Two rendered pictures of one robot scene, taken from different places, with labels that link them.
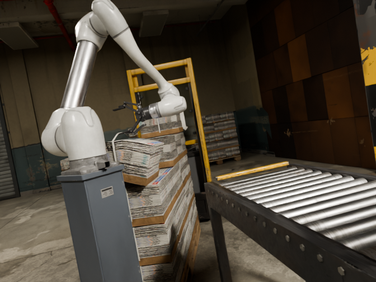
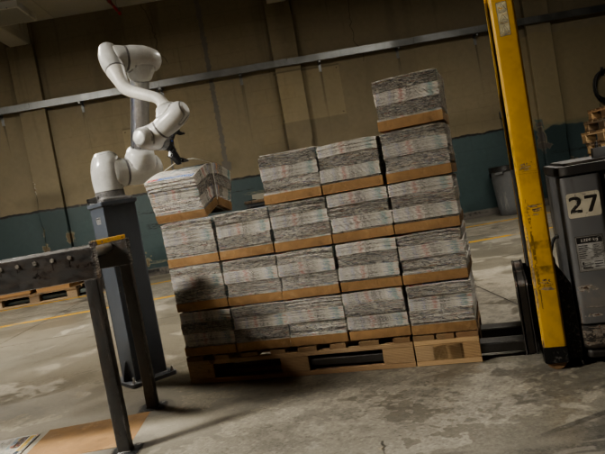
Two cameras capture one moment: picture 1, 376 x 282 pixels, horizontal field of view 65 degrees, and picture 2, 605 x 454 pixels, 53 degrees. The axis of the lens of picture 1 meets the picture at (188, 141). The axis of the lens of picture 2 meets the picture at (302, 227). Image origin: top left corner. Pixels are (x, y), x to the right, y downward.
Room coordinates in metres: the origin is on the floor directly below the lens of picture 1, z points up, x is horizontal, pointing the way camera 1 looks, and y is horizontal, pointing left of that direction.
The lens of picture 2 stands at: (2.89, -2.66, 0.85)
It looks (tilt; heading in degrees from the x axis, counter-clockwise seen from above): 3 degrees down; 101
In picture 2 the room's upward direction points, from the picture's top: 10 degrees counter-clockwise
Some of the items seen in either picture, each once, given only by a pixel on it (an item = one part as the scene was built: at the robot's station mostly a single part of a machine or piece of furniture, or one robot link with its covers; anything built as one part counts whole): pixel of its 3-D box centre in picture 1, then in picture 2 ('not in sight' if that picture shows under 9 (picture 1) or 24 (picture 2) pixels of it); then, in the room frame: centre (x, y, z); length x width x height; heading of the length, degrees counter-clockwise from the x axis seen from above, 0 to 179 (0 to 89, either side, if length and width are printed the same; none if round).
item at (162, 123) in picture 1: (170, 175); (429, 217); (2.93, 0.23, 0.65); 0.39 x 0.30 x 1.29; 83
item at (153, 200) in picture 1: (159, 223); (293, 284); (2.20, 0.32, 0.42); 1.17 x 0.39 x 0.83; 173
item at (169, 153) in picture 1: (151, 153); (301, 176); (2.34, 0.31, 0.95); 0.38 x 0.29 x 0.23; 83
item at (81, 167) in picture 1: (92, 163); (106, 196); (1.24, 0.42, 1.03); 0.22 x 0.18 x 0.06; 50
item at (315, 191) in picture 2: (153, 164); (303, 193); (2.34, 0.30, 0.86); 0.38 x 0.29 x 0.04; 83
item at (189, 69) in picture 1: (200, 136); (519, 125); (3.32, -0.15, 0.97); 0.09 x 0.09 x 1.75; 83
